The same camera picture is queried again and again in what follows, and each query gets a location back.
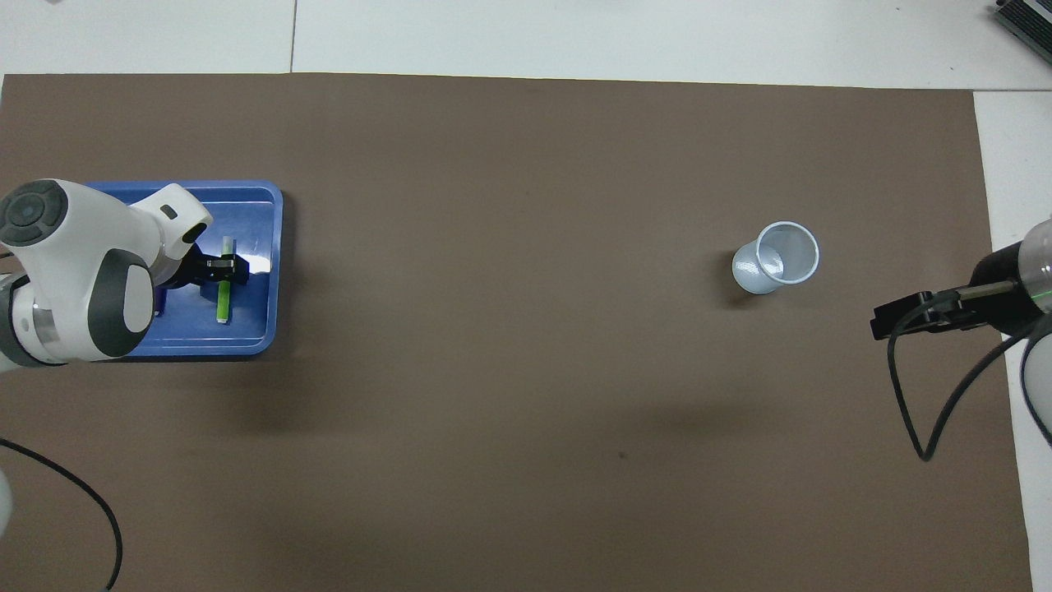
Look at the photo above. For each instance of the green pen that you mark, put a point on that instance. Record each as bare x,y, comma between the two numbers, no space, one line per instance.
223,302

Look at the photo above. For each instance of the translucent plastic cup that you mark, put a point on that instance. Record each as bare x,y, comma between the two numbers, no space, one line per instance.
768,267

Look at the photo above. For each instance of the blue plastic tray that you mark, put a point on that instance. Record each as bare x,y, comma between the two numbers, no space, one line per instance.
255,321

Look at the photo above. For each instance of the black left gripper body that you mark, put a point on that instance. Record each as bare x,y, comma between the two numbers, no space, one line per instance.
187,270

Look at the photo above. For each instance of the grey ribbed device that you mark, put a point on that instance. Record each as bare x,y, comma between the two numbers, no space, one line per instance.
1027,20

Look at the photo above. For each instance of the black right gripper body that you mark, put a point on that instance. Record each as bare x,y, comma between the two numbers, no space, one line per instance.
1003,292

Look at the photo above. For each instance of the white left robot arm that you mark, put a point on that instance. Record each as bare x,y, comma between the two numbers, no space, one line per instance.
74,271

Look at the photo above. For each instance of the brown table mat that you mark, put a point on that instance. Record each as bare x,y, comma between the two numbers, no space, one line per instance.
526,370

